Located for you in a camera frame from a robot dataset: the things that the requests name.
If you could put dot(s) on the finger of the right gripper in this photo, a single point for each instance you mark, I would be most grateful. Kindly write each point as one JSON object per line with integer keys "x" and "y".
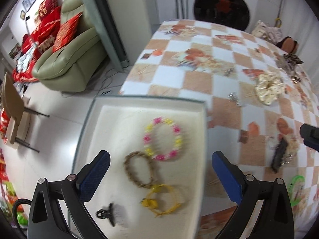
{"x": 310, "y": 135}

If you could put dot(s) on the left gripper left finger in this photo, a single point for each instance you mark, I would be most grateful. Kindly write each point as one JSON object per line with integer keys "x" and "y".
{"x": 46, "y": 219}

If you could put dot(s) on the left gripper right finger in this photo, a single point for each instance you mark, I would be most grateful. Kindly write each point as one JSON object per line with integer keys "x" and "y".
{"x": 275, "y": 219}

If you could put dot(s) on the long black hair clip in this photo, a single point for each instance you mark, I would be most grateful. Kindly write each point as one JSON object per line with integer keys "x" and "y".
{"x": 279, "y": 154}

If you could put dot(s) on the small black claw clip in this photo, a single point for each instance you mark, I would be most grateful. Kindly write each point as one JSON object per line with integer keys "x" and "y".
{"x": 107, "y": 214}

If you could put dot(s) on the cream polka dot scrunchie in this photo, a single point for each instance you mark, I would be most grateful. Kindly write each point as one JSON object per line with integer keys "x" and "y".
{"x": 269, "y": 86}

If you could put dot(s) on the green plastic bangle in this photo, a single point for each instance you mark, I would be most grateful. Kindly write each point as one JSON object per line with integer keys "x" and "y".
{"x": 295, "y": 189}

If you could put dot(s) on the silver star hair clip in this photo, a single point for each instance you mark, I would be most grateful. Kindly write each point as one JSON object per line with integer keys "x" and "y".
{"x": 288, "y": 159}

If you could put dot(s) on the checkered printed tablecloth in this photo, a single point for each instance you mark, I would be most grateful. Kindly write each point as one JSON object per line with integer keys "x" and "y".
{"x": 255, "y": 110}

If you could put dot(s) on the leopard print bow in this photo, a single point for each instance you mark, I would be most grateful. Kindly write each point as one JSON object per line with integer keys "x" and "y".
{"x": 293, "y": 59}

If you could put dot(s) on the small silver clip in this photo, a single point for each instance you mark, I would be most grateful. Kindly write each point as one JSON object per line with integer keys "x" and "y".
{"x": 234, "y": 98}

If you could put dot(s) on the wooden chair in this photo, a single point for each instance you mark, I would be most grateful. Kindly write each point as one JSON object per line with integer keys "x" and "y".
{"x": 18, "y": 114}

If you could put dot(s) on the beige bag with hanger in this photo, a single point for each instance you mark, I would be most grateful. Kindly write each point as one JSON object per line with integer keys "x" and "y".
{"x": 265, "y": 32}

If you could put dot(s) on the white washing machine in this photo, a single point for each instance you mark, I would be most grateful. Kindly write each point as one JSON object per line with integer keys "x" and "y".
{"x": 237, "y": 14}

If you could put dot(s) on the green leather sofa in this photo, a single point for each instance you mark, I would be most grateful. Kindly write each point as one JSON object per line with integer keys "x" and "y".
{"x": 70, "y": 68}

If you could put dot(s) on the red cushion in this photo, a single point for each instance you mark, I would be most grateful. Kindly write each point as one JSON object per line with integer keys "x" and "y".
{"x": 66, "y": 32}

